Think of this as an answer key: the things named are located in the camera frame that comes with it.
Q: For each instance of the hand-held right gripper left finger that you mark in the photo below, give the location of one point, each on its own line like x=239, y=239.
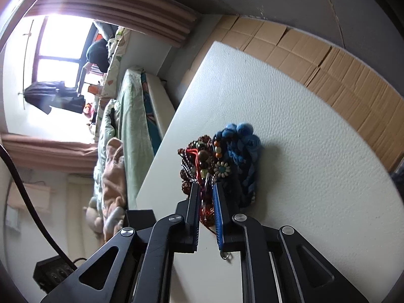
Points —
x=194, y=214

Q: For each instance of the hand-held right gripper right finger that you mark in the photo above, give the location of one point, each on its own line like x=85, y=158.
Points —
x=218, y=217

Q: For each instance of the pink flower blanket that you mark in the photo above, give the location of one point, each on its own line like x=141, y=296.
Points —
x=112, y=176

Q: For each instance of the beige plush toy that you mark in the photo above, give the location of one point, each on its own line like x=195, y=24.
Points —
x=94, y=221

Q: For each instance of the bed with green sheet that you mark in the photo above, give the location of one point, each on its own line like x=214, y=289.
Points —
x=157, y=101

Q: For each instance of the light green quilt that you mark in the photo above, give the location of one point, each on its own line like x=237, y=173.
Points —
x=107, y=132

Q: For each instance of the black power adapter box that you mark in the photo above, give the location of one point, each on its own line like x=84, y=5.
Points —
x=53, y=273

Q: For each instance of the pink curtain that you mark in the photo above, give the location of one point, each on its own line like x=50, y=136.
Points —
x=126, y=15
x=47, y=151

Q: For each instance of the orange white box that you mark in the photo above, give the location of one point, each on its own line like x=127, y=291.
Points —
x=94, y=89

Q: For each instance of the printed window seat cushion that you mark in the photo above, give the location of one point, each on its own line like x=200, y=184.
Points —
x=115, y=63

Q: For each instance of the flattened cardboard sheets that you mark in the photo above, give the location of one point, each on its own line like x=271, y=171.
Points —
x=347, y=85

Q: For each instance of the black bag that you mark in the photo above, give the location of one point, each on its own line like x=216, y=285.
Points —
x=96, y=55

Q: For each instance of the hanging dark clothes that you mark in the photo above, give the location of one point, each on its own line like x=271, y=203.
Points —
x=47, y=96

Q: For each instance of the grey pillow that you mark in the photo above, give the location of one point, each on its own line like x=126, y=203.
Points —
x=105, y=30

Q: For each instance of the window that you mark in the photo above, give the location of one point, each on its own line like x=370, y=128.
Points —
x=60, y=44

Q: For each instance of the metal clothes rail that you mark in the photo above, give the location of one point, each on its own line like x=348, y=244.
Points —
x=28, y=53

